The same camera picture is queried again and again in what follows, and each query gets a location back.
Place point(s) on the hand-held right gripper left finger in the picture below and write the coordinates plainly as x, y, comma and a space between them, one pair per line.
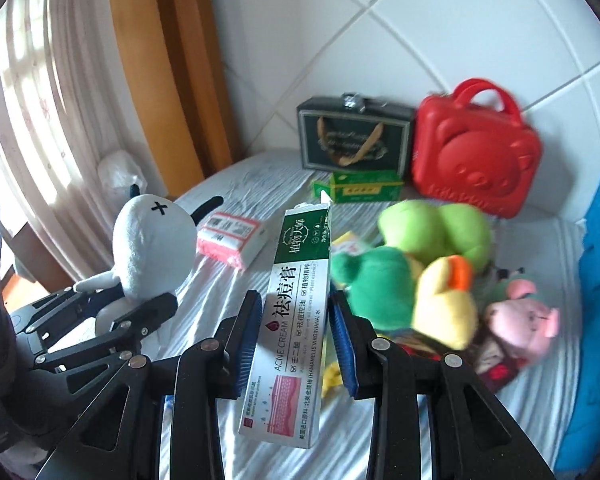
247, 340

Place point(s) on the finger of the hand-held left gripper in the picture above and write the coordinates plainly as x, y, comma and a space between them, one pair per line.
55, 310
145, 312

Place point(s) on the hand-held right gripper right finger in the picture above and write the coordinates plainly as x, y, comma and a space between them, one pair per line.
342, 345

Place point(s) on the green and white cream box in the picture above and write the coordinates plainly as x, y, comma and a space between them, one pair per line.
290, 310

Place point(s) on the white plush toy black ears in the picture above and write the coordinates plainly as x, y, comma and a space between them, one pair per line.
140, 245

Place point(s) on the white cloth-covered round desktop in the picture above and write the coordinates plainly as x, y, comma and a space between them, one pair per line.
205, 300

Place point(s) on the green and yellow plush toy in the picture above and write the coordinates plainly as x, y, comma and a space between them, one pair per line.
385, 290

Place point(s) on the yellow packet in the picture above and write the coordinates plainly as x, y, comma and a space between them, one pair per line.
352, 244

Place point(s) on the pink and white tissue pack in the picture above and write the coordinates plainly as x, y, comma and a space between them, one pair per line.
230, 237

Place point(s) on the white plastic bag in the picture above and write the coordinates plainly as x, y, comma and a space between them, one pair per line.
117, 172

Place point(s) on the light green plush toy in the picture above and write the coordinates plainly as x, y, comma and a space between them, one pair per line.
430, 230

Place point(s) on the green medicine box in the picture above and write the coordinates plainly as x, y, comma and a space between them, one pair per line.
360, 187

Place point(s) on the pink pig plush toy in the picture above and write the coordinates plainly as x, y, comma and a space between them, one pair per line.
520, 320

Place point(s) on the sheer curtain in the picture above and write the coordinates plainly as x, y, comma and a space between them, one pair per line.
45, 110

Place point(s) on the dark gift bag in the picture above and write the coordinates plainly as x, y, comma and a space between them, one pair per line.
355, 135

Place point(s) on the red bear suitcase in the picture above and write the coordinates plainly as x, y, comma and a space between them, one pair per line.
475, 160

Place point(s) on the wooden door frame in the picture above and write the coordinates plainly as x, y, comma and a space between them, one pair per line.
155, 60

